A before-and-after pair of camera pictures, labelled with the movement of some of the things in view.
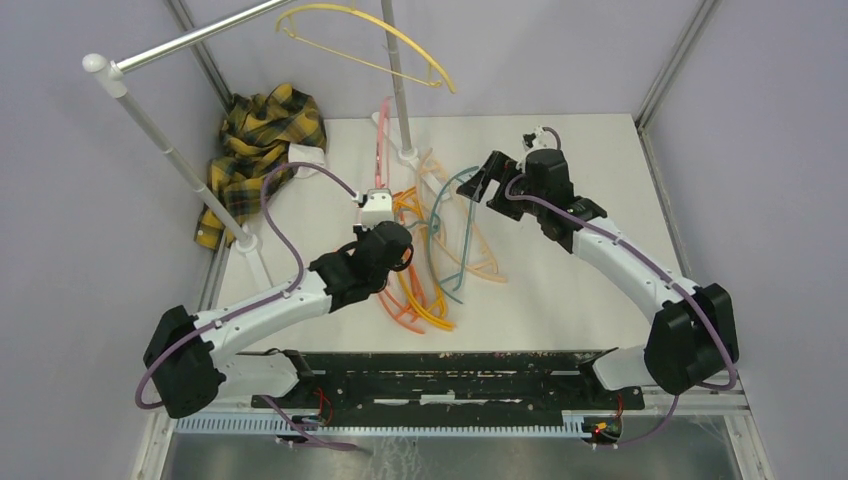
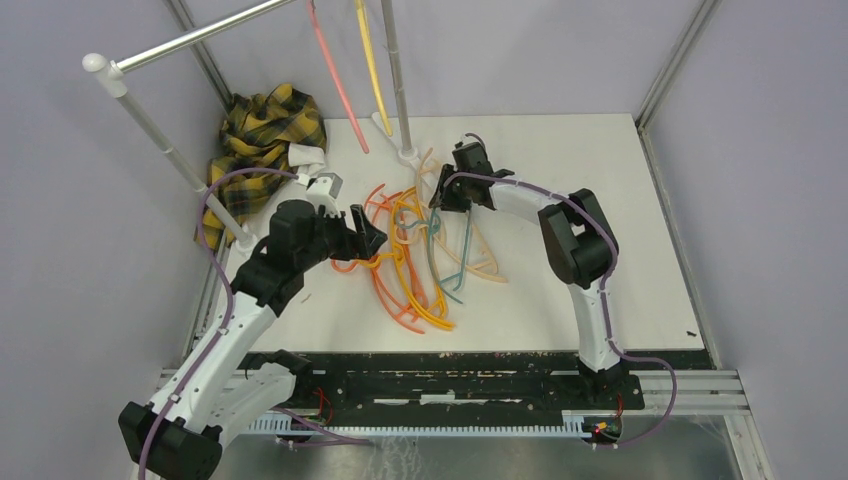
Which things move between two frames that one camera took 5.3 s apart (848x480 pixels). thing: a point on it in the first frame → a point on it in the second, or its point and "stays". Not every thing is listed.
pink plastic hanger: (386, 105) → (336, 72)
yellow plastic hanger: (377, 19) → (367, 43)
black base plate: (457, 384) stays
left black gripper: (360, 234) → (366, 240)
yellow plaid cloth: (254, 155) stays
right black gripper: (499, 167) → (443, 194)
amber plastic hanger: (417, 265) stays
